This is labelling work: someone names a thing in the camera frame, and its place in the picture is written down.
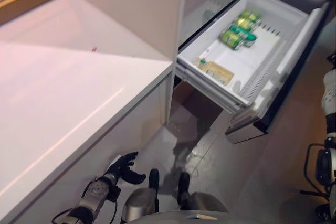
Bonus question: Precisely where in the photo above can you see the yellow juice bottle white cap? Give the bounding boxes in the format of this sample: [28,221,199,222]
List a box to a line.
[195,57,235,86]

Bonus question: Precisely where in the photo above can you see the black floor stand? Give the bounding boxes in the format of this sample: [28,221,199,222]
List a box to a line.
[300,188,336,218]

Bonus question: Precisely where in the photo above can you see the dark green soda can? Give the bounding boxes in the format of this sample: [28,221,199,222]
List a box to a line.
[227,24,257,48]

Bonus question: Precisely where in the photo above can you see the grey robot torso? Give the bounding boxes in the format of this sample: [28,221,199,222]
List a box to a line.
[146,209,237,224]

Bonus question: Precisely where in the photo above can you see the white fridge drawer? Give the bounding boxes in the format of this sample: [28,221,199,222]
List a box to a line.
[175,0,334,145]

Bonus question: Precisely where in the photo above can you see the white fridge enclosure panel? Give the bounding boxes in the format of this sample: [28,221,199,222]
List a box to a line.
[62,0,188,63]

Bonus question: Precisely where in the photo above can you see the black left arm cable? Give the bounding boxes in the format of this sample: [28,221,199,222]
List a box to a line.
[51,197,119,224]

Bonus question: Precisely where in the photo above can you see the light green soda can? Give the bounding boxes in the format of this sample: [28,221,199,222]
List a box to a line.
[219,30,244,50]
[235,17,257,31]
[240,10,262,24]

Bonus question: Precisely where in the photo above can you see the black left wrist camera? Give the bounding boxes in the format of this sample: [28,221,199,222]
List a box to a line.
[107,186,121,202]

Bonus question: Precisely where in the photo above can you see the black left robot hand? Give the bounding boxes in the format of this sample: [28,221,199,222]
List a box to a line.
[104,151,146,185]

